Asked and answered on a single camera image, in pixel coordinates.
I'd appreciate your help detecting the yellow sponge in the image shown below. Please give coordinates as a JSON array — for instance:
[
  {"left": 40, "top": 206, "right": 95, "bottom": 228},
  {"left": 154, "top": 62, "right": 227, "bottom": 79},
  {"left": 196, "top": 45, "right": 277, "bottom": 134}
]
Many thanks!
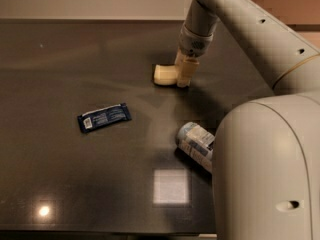
[{"left": 153, "top": 65, "right": 177, "bottom": 86}]

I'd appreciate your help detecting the dark blue snack wrapper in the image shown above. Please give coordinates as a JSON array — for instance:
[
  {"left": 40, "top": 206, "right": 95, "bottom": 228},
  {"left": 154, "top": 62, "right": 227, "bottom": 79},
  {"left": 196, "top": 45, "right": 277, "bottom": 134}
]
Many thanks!
[{"left": 77, "top": 103, "right": 132, "bottom": 133}]

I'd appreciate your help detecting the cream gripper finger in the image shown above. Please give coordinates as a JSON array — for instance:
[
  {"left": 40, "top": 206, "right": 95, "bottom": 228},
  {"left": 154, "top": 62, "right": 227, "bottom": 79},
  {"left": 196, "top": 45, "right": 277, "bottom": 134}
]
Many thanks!
[
  {"left": 177, "top": 57, "right": 199, "bottom": 88},
  {"left": 174, "top": 48, "right": 184, "bottom": 66}
]

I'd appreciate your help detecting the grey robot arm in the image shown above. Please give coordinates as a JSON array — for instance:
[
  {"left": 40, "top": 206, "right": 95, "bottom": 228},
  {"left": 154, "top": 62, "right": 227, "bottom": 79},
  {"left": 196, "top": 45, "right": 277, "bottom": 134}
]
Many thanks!
[{"left": 180, "top": 0, "right": 320, "bottom": 240}]

